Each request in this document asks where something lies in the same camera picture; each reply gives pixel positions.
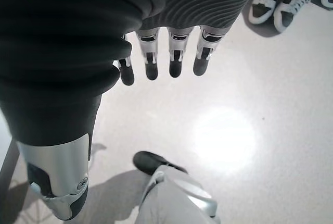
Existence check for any grey robot right leg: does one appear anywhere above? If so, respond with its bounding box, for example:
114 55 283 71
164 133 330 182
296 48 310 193
132 151 222 224

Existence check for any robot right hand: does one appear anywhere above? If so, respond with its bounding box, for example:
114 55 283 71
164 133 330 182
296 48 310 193
0 0 266 221

